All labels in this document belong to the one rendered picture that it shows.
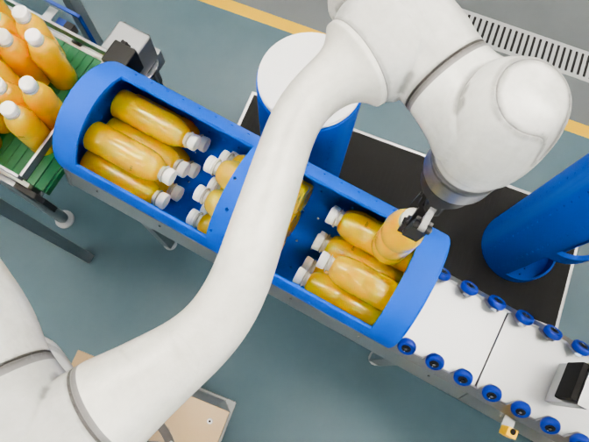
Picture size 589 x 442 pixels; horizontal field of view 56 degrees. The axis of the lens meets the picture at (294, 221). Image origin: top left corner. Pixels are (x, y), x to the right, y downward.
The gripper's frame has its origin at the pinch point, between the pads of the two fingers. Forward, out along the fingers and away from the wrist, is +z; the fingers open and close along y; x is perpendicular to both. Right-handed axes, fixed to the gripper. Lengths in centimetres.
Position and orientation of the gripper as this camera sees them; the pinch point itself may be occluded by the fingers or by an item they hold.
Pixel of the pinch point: (416, 215)
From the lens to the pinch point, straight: 90.3
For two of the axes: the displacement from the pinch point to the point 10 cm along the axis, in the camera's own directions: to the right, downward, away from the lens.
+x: -8.8, -4.7, 1.0
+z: -0.3, 2.5, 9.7
